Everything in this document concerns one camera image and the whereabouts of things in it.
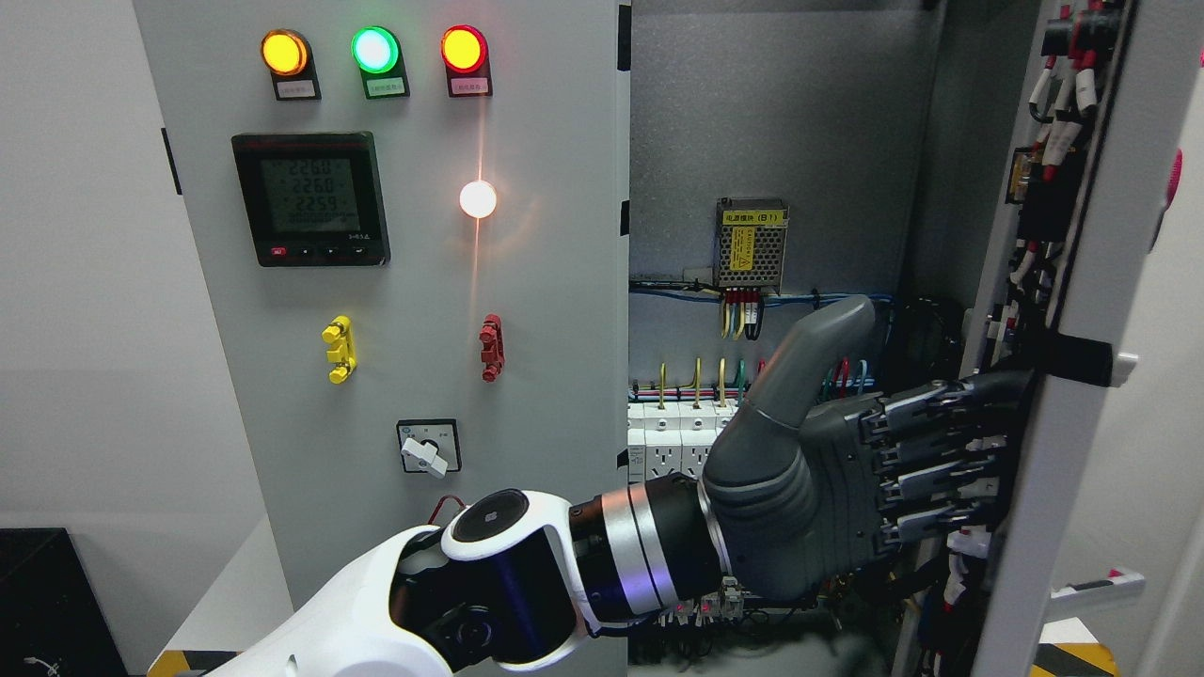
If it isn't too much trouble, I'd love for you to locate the perforated metal power supply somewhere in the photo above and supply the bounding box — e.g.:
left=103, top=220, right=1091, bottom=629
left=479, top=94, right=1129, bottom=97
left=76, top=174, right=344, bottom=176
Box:
left=713, top=198, right=787, bottom=292

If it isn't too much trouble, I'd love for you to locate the white rotary selector switch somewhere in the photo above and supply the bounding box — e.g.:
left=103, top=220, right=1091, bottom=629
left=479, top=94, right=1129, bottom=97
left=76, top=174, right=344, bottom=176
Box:
left=396, top=418, right=464, bottom=479

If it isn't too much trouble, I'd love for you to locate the red electric hazard warning sticker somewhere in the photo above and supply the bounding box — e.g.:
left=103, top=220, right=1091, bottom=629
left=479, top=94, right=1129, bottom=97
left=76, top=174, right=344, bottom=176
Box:
left=426, top=494, right=467, bottom=526

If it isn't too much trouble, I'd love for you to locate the white glowing indicator lamp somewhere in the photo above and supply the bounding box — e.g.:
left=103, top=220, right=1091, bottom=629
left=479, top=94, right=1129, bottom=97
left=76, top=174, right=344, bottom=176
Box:
left=458, top=179, right=498, bottom=219

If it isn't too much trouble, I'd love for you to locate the yellow indicator lamp left door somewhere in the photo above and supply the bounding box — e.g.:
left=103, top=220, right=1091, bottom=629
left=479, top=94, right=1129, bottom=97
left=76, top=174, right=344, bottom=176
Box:
left=260, top=27, right=321, bottom=102

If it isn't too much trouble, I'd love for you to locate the black digital power meter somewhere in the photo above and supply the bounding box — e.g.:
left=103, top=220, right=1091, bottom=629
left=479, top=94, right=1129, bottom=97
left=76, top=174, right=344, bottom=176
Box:
left=231, top=130, right=390, bottom=267

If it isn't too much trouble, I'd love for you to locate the white socket and breaker row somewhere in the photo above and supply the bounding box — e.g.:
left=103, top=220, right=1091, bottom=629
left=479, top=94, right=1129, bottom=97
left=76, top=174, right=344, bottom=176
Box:
left=627, top=399, right=738, bottom=483

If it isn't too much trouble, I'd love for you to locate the grey cabinet door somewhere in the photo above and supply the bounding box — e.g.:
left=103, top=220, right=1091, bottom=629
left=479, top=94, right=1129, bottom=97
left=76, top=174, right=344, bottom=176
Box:
left=902, top=1, right=1202, bottom=676
left=135, top=1, right=628, bottom=606

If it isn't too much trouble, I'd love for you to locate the green indicator lamp left door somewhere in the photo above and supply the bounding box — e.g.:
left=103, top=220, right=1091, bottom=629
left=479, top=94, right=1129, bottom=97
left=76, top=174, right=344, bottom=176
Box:
left=350, top=25, right=411, bottom=100

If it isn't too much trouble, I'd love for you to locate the red terminal post block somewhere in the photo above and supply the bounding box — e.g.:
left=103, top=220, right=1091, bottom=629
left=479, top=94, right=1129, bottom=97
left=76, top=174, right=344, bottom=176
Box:
left=478, top=313, right=506, bottom=383

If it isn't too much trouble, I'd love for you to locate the red indicator lamp left door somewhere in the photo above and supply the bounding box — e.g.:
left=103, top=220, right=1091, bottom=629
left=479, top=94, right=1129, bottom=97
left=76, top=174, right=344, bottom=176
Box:
left=439, top=24, right=492, bottom=98

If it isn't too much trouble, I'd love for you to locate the red mushroom emergency stop button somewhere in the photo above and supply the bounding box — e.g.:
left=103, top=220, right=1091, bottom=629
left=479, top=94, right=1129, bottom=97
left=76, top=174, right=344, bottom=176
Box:
left=1149, top=149, right=1184, bottom=251

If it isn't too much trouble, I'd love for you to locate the lower relay terminal row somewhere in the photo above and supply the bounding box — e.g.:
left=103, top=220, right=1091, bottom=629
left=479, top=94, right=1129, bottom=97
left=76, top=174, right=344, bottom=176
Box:
left=627, top=575, right=844, bottom=652

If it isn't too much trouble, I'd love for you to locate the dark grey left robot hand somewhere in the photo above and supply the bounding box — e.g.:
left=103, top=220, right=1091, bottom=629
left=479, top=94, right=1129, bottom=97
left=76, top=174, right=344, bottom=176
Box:
left=704, top=295, right=1033, bottom=600

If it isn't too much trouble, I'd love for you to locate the black spiral cable loom right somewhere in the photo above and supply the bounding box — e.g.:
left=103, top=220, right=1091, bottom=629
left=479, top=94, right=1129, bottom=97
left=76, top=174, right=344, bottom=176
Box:
left=879, top=296, right=967, bottom=396

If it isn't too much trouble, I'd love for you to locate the silver door lever handle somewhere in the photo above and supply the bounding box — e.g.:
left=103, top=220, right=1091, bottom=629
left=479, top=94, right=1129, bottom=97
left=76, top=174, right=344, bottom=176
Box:
left=1044, top=567, right=1147, bottom=622

